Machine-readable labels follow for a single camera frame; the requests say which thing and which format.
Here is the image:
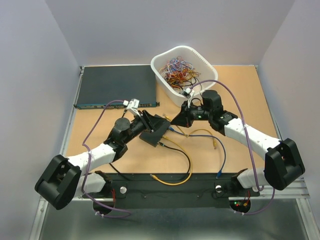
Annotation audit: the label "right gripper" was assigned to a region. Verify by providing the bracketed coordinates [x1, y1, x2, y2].
[170, 99, 212, 128]

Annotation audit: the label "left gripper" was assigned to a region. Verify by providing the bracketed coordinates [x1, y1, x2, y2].
[123, 110, 167, 145]

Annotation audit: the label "small black network switch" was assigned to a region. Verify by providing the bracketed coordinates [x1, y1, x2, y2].
[139, 126, 169, 147]

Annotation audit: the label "black ethernet cable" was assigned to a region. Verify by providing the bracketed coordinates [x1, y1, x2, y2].
[109, 105, 192, 182]

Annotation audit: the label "yellow ethernet cable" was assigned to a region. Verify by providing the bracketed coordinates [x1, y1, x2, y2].
[149, 136, 194, 186]
[162, 113, 218, 150]

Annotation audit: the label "yellow ethernet cable front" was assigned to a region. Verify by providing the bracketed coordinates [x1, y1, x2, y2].
[149, 136, 194, 186]

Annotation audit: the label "blue ethernet cable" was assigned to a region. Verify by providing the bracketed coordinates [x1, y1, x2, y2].
[168, 126, 228, 180]

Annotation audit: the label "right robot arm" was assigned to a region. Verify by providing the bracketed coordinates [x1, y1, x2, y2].
[171, 88, 306, 195]

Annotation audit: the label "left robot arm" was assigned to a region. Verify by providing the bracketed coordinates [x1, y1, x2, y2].
[34, 110, 170, 210]

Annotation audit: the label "white plastic bin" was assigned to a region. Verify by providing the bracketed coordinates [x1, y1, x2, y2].
[150, 45, 218, 107]

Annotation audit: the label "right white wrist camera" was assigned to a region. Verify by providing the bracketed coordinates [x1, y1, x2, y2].
[181, 87, 195, 107]

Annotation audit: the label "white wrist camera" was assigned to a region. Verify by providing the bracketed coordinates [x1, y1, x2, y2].
[123, 98, 140, 115]
[181, 87, 195, 107]

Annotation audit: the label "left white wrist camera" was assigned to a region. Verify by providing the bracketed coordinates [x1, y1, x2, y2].
[123, 98, 140, 115]

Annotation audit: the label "tangled coloured wires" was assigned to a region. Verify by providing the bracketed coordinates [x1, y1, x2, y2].
[160, 55, 203, 97]

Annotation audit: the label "large rack network switch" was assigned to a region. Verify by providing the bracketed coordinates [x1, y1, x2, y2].
[74, 65, 160, 110]

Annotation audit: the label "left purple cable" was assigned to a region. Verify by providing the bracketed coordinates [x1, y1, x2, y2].
[81, 99, 132, 219]

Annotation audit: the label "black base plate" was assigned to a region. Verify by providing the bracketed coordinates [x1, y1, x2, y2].
[90, 173, 259, 210]

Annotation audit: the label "aluminium rail frame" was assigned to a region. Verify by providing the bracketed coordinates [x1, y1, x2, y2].
[29, 65, 312, 240]

